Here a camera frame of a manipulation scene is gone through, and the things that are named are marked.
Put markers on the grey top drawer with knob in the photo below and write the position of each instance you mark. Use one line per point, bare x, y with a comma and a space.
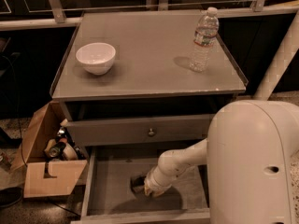
104, 132

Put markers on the cans and items in box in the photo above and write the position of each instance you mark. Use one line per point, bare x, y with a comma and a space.
62, 147

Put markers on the metal railing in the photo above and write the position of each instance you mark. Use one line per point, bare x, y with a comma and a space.
124, 3

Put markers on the clear plastic water bottle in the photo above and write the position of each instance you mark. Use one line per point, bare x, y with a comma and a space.
204, 38

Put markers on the light wooden box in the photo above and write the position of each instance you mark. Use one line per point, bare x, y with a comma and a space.
46, 178

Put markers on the grey drawer cabinet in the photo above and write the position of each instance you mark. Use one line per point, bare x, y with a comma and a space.
150, 76

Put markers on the white ceramic bowl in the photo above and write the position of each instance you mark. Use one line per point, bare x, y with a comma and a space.
96, 58

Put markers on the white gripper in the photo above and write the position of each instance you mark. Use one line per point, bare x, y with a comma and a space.
154, 180

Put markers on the open grey middle drawer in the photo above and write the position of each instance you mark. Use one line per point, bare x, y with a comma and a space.
108, 198

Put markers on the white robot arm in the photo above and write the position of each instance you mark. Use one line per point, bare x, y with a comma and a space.
247, 153

